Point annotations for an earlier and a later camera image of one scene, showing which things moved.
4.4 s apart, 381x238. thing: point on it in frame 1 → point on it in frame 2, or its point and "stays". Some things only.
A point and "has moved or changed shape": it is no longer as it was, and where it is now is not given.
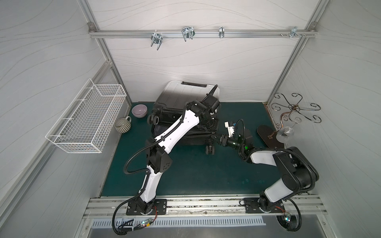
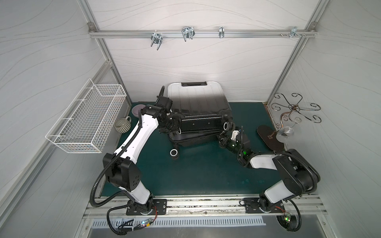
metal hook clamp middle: x=188 y=32 stays
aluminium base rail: x=210 y=206 stays
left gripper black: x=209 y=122 → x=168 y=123
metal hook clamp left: x=156 y=37 stays
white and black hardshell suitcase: x=171 y=99 has moved or changed shape
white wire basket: x=84 y=125 stays
